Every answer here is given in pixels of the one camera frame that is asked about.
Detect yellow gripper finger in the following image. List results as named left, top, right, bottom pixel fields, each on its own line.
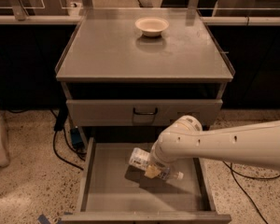
left=145, top=165, right=161, bottom=179

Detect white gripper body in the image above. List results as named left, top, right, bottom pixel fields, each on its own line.
left=150, top=149, right=175, bottom=170

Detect clear plastic water bottle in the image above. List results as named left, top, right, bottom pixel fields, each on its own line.
left=129, top=147, right=184, bottom=181

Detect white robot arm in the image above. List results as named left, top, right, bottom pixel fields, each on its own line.
left=145, top=116, right=280, bottom=178

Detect closed grey top drawer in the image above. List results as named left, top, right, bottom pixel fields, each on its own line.
left=66, top=99, right=222, bottom=127

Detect grey drawer cabinet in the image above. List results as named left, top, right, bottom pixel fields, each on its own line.
left=57, top=8, right=234, bottom=142

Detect blue power adapter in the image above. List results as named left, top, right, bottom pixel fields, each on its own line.
left=70, top=128, right=84, bottom=149

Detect blue tape piece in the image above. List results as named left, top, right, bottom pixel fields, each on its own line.
left=37, top=215, right=51, bottom=224

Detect white paper bowl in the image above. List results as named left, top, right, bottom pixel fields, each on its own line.
left=135, top=17, right=169, bottom=37

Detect black drawer handle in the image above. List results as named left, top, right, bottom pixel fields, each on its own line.
left=133, top=107, right=159, bottom=116

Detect black floor cable right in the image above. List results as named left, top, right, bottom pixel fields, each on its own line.
left=222, top=161, right=280, bottom=224

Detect black floor cable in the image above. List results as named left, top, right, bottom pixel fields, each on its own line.
left=49, top=108, right=87, bottom=172
left=222, top=161, right=280, bottom=224

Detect black floor cable left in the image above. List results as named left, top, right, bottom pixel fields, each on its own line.
left=49, top=108, right=87, bottom=172

